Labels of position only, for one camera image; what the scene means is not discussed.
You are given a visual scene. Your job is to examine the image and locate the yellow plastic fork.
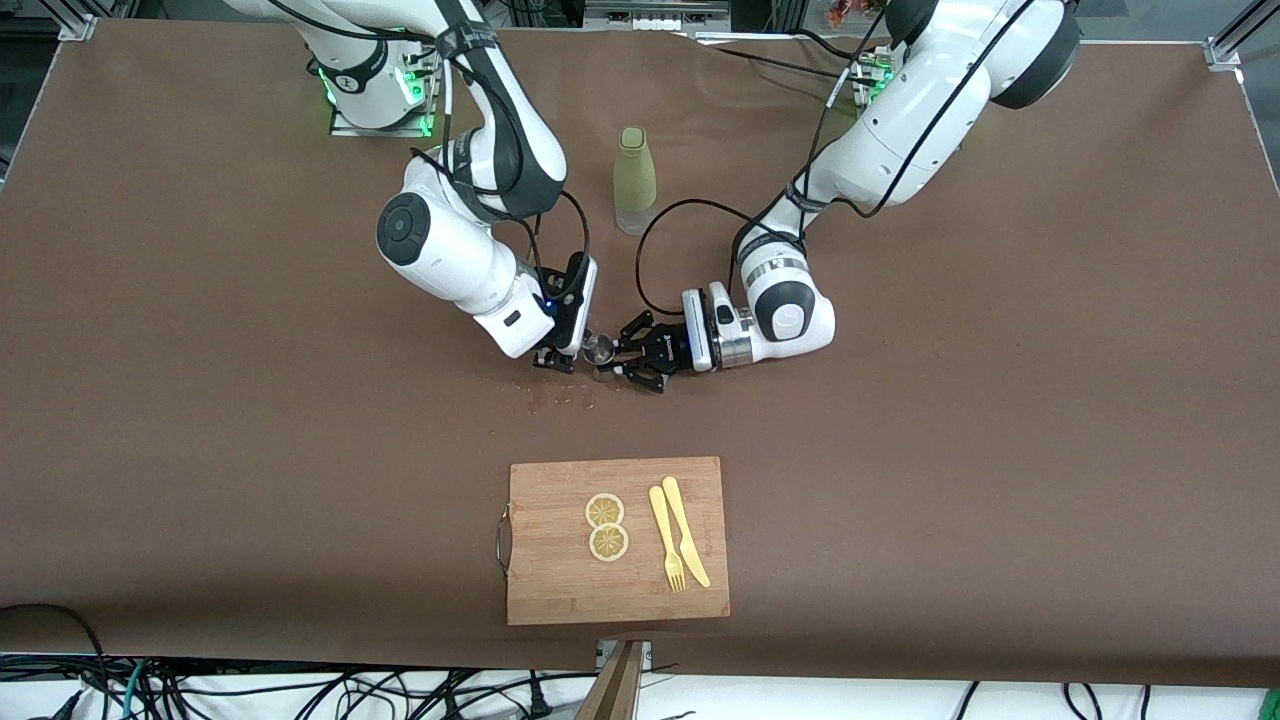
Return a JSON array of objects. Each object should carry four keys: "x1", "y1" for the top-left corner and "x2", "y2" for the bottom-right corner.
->
[{"x1": 649, "y1": 485, "x2": 688, "y2": 593}]

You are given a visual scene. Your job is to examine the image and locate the wooden beam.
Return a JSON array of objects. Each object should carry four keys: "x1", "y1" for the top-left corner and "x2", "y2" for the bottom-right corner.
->
[{"x1": 575, "y1": 641, "x2": 646, "y2": 720}]

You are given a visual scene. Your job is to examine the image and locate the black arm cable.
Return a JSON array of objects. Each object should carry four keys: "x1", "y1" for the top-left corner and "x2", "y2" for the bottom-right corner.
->
[
  {"x1": 520, "y1": 188, "x2": 593, "y2": 301},
  {"x1": 635, "y1": 198, "x2": 801, "y2": 317}
]

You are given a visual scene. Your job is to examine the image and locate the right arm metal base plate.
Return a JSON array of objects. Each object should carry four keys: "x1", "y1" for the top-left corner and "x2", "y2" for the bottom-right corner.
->
[{"x1": 330, "y1": 45, "x2": 436, "y2": 138}]

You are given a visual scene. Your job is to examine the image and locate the brown table cover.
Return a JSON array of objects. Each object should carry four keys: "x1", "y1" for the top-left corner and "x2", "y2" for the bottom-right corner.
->
[{"x1": 0, "y1": 20, "x2": 1280, "y2": 691}]

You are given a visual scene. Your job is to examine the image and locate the grey power strip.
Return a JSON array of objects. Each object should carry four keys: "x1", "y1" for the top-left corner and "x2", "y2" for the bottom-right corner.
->
[{"x1": 585, "y1": 0, "x2": 731, "y2": 31}]

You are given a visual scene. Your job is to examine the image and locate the spilled liquid puddle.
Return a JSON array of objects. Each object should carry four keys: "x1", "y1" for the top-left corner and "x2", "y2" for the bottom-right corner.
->
[{"x1": 512, "y1": 375, "x2": 601, "y2": 413}]

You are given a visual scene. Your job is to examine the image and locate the wooden cutting board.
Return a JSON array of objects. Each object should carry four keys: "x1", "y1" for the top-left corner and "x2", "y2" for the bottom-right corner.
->
[{"x1": 496, "y1": 456, "x2": 731, "y2": 627}]

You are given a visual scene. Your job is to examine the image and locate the black looped floor cable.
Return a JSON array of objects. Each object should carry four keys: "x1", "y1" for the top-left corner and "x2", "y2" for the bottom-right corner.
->
[{"x1": 0, "y1": 603, "x2": 106, "y2": 720}]

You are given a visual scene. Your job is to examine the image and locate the green sleeved glass bottle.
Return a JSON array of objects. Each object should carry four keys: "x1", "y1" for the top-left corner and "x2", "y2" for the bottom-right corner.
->
[{"x1": 613, "y1": 126, "x2": 658, "y2": 237}]

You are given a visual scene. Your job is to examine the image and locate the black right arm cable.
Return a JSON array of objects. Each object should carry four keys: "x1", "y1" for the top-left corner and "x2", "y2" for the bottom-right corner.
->
[{"x1": 520, "y1": 188, "x2": 593, "y2": 301}]

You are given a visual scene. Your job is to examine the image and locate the black base power cable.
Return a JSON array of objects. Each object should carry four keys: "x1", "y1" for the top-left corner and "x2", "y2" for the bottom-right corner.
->
[{"x1": 690, "y1": 30, "x2": 871, "y2": 91}]

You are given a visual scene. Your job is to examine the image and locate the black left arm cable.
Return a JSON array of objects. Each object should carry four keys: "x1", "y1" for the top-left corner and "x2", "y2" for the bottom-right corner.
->
[{"x1": 635, "y1": 198, "x2": 801, "y2": 317}]

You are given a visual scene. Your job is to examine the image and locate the tangled black floor cables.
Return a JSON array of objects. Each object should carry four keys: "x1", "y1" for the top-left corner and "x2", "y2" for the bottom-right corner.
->
[{"x1": 150, "y1": 665, "x2": 561, "y2": 720}]

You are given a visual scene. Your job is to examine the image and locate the yellow plastic knife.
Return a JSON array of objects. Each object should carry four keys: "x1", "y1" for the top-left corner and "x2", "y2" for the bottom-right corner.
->
[{"x1": 661, "y1": 476, "x2": 712, "y2": 589}]

